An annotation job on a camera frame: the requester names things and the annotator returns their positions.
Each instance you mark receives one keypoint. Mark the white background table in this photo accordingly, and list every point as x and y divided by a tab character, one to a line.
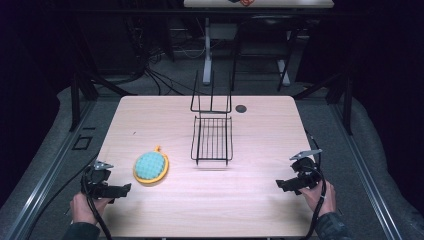
206	40

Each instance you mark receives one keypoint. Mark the orange and blue object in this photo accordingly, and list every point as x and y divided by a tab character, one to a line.
242	2

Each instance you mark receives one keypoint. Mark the person's left hand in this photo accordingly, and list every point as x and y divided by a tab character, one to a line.
83	208

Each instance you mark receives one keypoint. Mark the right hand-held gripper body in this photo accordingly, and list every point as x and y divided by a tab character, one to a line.
308	171

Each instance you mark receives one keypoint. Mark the black chair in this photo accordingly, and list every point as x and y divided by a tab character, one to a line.
263	33

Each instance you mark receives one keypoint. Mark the aluminium floor rail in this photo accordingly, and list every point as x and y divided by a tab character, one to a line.
366	173
50	173

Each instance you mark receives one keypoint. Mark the person's right hand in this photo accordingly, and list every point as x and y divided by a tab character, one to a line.
320	200

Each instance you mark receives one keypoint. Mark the dark round table grommet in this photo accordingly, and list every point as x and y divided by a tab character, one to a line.
240	108

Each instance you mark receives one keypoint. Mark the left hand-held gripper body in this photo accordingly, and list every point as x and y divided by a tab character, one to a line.
96	181

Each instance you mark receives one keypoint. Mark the black metal stand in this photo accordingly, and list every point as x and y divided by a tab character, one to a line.
76	100
347	103

